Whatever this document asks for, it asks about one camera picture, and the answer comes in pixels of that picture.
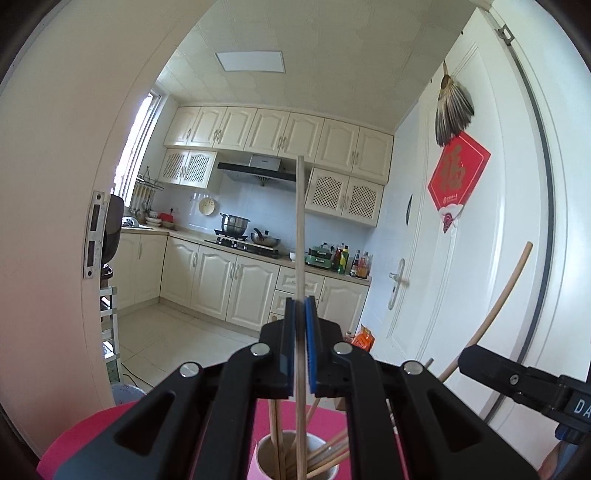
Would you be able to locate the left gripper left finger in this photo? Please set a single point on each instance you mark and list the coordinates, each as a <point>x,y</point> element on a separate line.
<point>204,415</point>

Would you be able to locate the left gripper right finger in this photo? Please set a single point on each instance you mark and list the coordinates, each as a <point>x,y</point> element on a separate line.
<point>401,421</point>

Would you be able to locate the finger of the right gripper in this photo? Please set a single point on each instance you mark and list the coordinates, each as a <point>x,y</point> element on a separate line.
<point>524,385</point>

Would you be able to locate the wooden chopstick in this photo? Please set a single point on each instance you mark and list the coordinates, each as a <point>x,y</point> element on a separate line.
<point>300,442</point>
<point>469,317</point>

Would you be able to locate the cream lower kitchen cabinets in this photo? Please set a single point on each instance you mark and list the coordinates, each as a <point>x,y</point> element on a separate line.
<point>201,276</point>

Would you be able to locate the cream kitchen cabinets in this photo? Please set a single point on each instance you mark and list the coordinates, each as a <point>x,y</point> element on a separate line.
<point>350,164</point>
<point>201,276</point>

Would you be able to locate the black kitchen appliance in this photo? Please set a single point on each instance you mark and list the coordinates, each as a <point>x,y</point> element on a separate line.
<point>112,228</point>

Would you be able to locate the cream upper kitchen cabinets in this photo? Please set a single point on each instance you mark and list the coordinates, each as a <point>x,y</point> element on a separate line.
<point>350,164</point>

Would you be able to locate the person's right hand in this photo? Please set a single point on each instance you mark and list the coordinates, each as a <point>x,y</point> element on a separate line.
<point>556,460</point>

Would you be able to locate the round pink table mat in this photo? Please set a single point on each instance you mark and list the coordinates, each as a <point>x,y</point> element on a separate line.
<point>325,424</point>

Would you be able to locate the orange snack bag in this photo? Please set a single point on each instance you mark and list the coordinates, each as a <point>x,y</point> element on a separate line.
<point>364,339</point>

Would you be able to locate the chopstick in holder far right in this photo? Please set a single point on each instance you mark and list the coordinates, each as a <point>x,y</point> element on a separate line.
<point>331,462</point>

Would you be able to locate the chopstick in holder left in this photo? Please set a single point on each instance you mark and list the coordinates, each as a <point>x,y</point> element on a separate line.
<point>276,438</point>

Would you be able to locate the pink cylindrical utensil holder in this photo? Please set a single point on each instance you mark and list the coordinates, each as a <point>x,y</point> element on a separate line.
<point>262,464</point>

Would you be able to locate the green oil bottle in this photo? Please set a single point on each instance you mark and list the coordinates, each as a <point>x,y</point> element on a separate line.
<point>343,260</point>

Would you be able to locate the white metal rack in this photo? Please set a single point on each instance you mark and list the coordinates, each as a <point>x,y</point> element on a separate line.
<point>109,331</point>

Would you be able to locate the white room door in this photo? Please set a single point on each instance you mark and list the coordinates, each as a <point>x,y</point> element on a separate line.
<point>531,92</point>

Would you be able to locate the green electric cooker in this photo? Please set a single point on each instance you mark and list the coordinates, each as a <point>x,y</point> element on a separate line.
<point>319,258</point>

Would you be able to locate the gas stove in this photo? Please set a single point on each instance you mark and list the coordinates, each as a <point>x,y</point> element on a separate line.
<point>241,244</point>

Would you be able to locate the steel cooking pot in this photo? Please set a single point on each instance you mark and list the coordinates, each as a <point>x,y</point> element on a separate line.
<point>233,225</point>

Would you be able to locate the red fu door poster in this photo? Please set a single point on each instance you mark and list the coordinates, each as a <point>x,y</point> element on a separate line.
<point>456,175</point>

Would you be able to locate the black range hood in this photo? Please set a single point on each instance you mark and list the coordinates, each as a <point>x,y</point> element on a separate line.
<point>260,170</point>

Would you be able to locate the feather fan on door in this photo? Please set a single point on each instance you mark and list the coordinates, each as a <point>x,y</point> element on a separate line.
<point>454,111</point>

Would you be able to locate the cream sliding door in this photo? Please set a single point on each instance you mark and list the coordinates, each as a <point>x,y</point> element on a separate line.
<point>66,112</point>

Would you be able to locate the ceiling light panel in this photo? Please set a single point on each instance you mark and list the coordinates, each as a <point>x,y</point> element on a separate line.
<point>252,61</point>

